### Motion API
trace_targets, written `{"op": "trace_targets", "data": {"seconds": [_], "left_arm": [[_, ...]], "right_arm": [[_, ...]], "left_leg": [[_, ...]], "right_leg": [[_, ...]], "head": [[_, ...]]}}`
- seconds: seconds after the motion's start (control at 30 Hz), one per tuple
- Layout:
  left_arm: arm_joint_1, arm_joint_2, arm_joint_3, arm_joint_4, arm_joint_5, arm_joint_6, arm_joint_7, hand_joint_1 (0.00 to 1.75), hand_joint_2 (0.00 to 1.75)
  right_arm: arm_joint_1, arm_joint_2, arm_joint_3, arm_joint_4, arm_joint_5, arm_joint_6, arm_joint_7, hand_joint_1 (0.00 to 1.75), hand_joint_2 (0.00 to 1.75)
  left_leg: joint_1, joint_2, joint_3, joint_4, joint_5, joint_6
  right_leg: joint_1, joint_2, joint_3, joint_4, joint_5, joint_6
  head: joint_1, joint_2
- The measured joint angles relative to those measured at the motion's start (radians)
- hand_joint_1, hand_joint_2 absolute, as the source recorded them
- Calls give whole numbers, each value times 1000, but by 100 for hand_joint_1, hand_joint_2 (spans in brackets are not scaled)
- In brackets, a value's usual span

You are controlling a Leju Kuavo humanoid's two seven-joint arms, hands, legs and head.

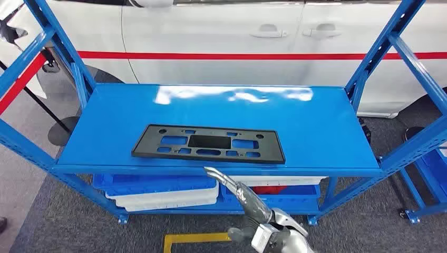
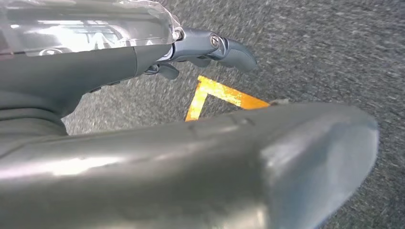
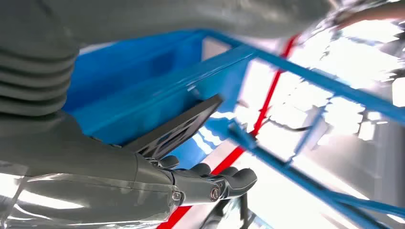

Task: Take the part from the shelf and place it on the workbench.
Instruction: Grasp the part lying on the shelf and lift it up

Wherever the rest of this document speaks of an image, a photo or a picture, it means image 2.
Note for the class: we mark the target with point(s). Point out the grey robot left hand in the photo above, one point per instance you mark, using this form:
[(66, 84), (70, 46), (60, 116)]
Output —
[(79, 72)]

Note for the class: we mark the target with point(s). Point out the yellow floor tape square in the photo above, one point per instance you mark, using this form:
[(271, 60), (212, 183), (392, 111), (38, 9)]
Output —
[(221, 91)]

